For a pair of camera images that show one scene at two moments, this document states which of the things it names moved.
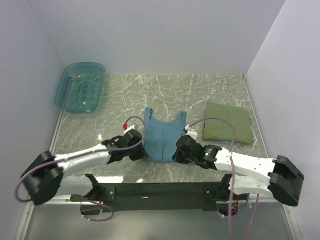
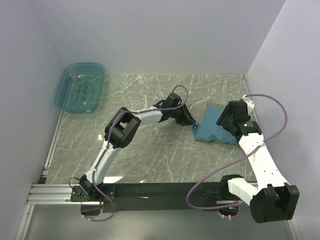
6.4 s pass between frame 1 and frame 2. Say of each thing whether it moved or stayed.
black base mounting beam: stayed
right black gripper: moved
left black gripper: moved
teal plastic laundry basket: stayed
